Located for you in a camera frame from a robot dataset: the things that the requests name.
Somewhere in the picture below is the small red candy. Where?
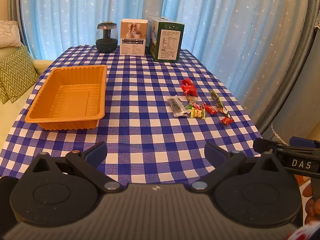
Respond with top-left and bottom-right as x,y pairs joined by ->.
221,117 -> 234,125

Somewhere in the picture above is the green white snack packet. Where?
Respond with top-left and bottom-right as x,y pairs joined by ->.
210,90 -> 230,118

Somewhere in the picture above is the red candy piece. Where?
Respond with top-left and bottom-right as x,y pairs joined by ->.
202,102 -> 217,115

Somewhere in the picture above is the yellow green candy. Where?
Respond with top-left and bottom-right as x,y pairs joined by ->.
190,107 -> 206,120

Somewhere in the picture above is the clear dark snack packet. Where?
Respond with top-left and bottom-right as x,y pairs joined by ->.
167,95 -> 188,118

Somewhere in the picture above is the red snack pack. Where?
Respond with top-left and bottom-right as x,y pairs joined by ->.
180,78 -> 199,102

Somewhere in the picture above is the right human hand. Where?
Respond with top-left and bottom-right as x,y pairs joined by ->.
302,181 -> 319,224

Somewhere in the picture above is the grey curtain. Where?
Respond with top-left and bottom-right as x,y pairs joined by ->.
256,0 -> 319,134

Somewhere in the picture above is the orange plastic tray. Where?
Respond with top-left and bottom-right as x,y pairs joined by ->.
25,65 -> 107,131

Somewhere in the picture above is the blue white checkered tablecloth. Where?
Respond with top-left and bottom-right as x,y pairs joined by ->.
1,45 -> 260,184

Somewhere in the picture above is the blue star curtain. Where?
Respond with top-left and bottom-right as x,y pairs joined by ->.
20,0 -> 308,105

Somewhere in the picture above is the green chevron cushion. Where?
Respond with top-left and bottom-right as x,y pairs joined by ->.
1,46 -> 39,104

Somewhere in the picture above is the green milk carton box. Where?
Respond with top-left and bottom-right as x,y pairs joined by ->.
146,16 -> 184,63

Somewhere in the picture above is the beige embroidered cushion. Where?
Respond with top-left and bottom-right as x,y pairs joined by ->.
0,20 -> 22,48

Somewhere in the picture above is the dark green glass humidifier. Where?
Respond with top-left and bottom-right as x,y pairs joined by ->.
95,22 -> 118,53

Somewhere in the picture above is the white humidifier product box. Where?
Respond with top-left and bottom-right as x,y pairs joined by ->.
120,18 -> 148,56

